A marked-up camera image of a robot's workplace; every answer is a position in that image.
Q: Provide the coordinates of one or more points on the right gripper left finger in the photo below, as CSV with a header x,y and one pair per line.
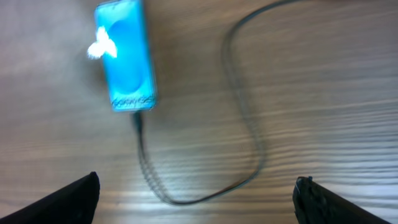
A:
x,y
73,204

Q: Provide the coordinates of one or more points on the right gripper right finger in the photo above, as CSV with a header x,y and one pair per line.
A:
x,y
315,204

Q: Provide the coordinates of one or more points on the smartphone with cyan screen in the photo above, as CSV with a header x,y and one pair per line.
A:
x,y
122,44

